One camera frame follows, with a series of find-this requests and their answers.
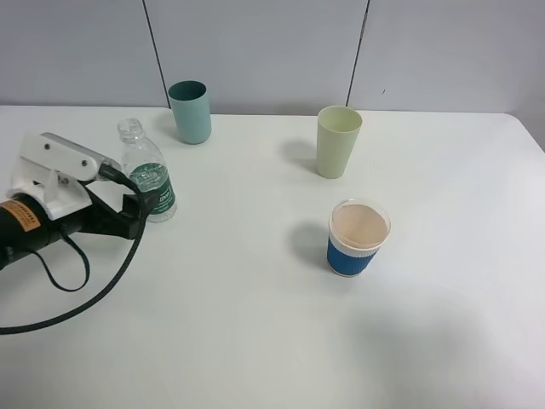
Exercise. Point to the pale green plastic cup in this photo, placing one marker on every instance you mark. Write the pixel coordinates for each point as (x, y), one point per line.
(338, 130)

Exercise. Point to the clear bottle green label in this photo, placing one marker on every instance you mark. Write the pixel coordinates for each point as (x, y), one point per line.
(144, 164)

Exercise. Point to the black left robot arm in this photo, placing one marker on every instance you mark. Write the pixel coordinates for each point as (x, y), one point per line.
(26, 227)

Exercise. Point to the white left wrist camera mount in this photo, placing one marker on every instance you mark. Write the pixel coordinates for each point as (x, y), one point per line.
(52, 170)

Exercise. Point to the blue sleeved glass cup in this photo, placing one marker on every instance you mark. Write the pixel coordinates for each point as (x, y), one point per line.
(358, 228)

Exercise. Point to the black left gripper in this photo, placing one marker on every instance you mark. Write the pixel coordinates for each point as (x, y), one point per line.
(26, 227)

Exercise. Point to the teal plastic cup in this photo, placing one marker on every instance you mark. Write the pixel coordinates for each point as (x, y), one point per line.
(189, 102)

